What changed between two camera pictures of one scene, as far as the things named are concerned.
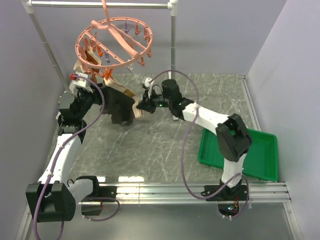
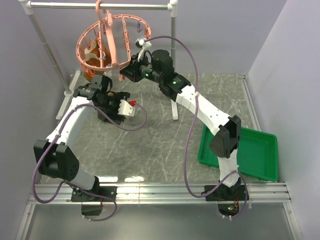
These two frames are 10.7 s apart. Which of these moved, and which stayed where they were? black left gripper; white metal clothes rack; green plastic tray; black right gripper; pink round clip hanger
Moved: pink round clip hanger; black left gripper; black right gripper
Stayed: green plastic tray; white metal clothes rack
